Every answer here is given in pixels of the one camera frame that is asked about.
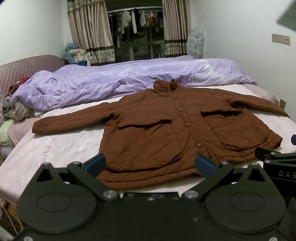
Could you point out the right beige curtain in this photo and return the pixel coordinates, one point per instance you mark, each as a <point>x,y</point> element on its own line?
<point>176,27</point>

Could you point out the purple duvet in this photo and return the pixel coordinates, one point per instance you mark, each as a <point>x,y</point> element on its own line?
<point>74,84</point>

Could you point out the beige curtain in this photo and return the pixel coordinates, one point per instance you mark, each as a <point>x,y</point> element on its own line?
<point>176,27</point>
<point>90,30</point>

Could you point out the mauve quilted headboard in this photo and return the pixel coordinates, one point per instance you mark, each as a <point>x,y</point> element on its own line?
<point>12,72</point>

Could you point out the beige wall socket panel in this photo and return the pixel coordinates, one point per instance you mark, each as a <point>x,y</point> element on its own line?
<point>281,39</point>

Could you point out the hanging clothes on rack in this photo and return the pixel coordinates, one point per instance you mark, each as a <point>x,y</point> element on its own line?
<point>135,25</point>

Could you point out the brown padded jacket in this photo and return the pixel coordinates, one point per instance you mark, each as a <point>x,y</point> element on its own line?
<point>153,136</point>

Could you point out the blue plush toy pile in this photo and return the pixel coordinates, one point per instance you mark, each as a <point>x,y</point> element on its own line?
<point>74,55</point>

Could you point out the left beige curtain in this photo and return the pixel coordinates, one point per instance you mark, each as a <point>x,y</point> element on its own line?
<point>90,30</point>

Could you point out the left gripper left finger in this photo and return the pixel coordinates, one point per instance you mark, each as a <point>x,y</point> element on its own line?
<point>85,175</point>

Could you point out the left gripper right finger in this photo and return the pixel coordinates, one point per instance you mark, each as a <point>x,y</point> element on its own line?
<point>214,173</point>

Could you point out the pink printed bed blanket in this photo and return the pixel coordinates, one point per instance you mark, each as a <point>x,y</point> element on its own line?
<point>80,145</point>

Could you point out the blue fingertip of the right gripper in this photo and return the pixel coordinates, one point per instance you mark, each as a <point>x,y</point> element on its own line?
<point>293,139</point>

